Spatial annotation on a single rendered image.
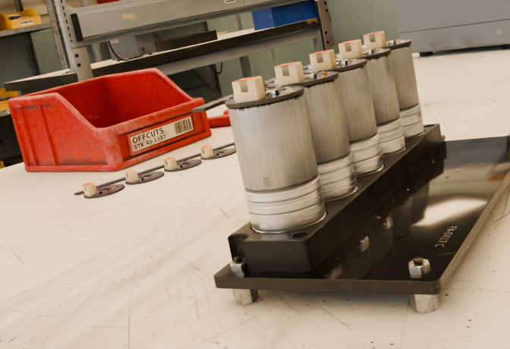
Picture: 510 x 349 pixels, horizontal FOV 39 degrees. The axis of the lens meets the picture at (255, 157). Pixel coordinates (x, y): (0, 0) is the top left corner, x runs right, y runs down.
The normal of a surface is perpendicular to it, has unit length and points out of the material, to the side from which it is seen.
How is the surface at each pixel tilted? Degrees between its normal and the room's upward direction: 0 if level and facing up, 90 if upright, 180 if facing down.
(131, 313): 0
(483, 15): 90
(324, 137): 90
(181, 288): 0
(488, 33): 90
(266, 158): 90
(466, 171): 0
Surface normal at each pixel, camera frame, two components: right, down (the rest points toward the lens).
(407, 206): -0.19, -0.96
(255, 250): -0.48, 0.27
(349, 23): -0.74, 0.28
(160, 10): 0.64, 0.03
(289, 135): 0.39, 0.11
